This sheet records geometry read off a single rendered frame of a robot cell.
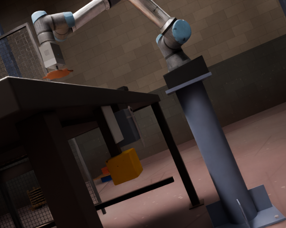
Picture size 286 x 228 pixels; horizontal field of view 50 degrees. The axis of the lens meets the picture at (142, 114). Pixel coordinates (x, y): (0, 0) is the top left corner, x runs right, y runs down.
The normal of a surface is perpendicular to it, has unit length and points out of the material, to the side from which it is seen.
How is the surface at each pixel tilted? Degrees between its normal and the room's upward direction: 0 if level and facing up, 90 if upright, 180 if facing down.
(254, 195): 90
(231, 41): 90
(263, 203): 90
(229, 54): 90
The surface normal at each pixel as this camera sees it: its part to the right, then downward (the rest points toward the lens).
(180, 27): 0.41, -0.10
